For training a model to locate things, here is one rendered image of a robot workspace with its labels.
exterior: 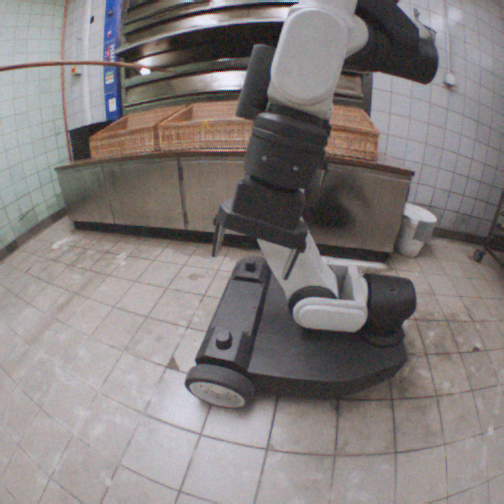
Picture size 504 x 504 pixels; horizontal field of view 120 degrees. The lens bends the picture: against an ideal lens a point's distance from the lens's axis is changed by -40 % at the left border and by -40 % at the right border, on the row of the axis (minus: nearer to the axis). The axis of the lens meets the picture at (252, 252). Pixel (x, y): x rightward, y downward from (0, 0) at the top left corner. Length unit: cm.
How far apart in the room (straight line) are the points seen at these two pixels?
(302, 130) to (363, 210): 105
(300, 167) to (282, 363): 54
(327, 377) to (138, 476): 62
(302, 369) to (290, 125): 59
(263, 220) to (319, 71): 18
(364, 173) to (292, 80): 100
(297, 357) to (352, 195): 83
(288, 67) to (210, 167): 106
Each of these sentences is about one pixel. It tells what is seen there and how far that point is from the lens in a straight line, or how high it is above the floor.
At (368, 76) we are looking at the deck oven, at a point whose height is 110.
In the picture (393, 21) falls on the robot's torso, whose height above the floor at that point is 99.
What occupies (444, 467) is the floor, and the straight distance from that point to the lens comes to 97.
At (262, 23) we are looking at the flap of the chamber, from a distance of 172.
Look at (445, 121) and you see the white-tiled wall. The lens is 199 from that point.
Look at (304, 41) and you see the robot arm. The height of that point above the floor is 83.
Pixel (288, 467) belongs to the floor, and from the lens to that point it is 77.
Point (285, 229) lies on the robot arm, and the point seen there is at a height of 62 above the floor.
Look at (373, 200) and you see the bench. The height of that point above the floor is 39.
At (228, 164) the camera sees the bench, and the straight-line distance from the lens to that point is 124.
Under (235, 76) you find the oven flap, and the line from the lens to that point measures 180.
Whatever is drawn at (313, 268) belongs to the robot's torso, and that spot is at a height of 41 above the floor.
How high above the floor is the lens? 75
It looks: 33 degrees down
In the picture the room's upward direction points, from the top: straight up
